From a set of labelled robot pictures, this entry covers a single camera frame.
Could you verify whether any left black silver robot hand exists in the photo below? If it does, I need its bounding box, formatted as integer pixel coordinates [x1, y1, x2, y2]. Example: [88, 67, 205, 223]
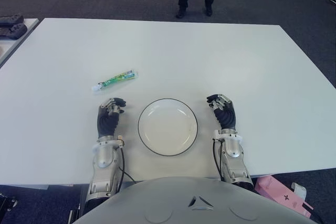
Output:
[96, 97, 127, 141]

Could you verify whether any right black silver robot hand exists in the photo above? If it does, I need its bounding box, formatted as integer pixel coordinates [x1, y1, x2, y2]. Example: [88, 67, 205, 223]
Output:
[205, 93, 237, 133]

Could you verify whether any green toothpaste tube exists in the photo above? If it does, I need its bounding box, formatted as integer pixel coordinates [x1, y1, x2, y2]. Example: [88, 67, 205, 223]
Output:
[91, 68, 140, 92]

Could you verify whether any white plate with black rim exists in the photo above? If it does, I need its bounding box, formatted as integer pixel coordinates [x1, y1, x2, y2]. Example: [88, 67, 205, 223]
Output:
[138, 98, 199, 156]

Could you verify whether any pink cardboard box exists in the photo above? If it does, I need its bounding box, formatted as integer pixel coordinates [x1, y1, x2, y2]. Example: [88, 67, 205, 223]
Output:
[255, 175, 314, 218]

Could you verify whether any grey robot torso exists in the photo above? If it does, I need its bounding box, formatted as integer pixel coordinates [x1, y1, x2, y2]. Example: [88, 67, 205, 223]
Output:
[76, 176, 313, 224]

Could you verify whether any white paper tag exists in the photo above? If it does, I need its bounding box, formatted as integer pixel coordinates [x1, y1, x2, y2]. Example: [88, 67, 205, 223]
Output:
[290, 182, 307, 200]

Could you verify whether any white side table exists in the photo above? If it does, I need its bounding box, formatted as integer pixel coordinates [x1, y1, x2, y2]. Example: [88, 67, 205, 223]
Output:
[0, 18, 39, 68]

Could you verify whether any black equipment on floor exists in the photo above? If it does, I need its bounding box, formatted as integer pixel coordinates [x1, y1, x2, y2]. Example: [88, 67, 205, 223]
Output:
[0, 189, 18, 213]

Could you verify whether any black game controller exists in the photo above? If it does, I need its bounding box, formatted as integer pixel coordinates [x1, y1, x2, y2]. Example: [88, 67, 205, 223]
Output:
[0, 15, 25, 27]
[0, 23, 28, 39]

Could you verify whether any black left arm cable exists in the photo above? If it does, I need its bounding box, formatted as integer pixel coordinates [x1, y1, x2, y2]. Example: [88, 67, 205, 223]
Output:
[115, 145, 137, 194]

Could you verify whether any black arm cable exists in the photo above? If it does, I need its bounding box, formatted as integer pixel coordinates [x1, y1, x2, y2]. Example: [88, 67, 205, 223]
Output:
[115, 145, 137, 194]
[212, 139, 224, 182]

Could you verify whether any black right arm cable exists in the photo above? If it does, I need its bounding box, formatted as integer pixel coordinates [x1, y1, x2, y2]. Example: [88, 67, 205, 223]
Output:
[212, 139, 224, 182]

